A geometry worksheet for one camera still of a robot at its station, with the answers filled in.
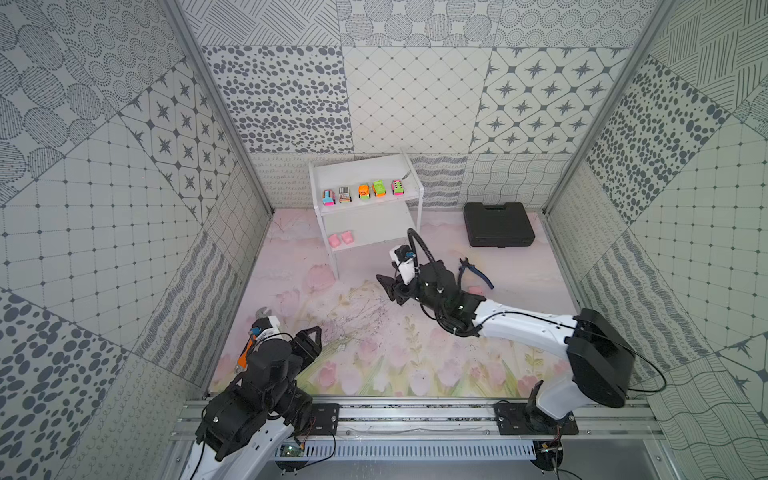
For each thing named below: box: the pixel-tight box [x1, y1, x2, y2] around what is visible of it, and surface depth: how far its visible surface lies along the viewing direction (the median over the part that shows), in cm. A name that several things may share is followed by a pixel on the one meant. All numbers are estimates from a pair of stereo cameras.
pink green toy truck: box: [391, 179, 405, 197], surface depth 79 cm
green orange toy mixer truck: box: [358, 184, 371, 200], surface depth 78 cm
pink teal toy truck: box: [322, 189, 336, 207], surface depth 76 cm
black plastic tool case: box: [463, 202, 536, 248], surface depth 115 cm
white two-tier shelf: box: [308, 149, 425, 280], surface depth 84 cm
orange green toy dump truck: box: [372, 180, 387, 198], surface depth 80 cm
